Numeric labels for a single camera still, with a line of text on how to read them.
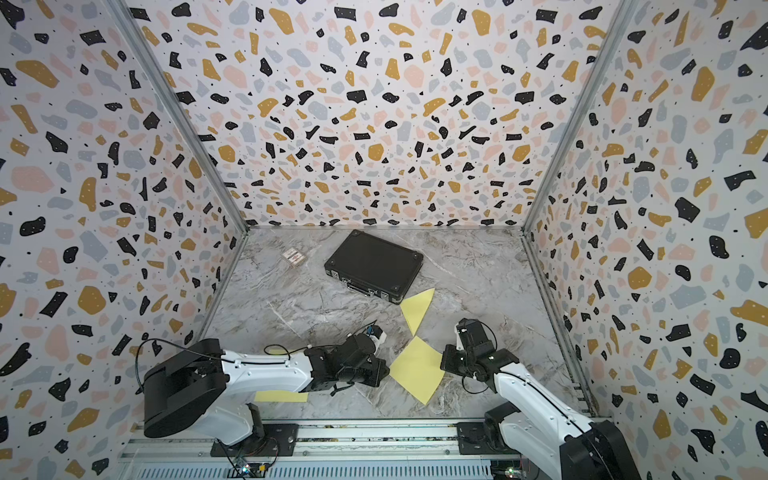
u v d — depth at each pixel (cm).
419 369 87
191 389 43
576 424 44
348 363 66
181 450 74
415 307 98
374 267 104
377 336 78
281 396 81
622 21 72
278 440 74
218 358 47
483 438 73
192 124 91
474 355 66
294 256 110
